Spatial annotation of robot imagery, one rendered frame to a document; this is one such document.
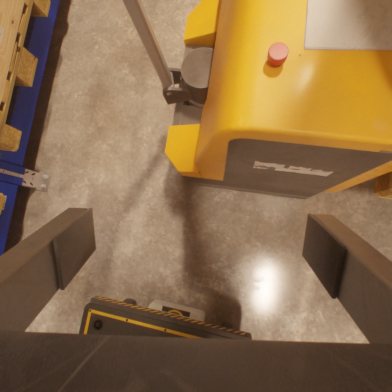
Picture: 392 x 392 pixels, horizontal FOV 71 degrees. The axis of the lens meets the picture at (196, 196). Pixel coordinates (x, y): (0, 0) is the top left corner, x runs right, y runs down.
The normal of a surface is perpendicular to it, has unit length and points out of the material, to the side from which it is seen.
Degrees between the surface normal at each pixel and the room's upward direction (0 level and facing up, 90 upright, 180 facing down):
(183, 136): 22
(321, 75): 0
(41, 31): 90
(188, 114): 0
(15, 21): 90
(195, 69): 0
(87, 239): 97
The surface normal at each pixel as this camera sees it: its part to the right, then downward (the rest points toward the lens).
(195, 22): -0.48, -0.17
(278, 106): -0.13, -0.13
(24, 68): 0.98, 0.13
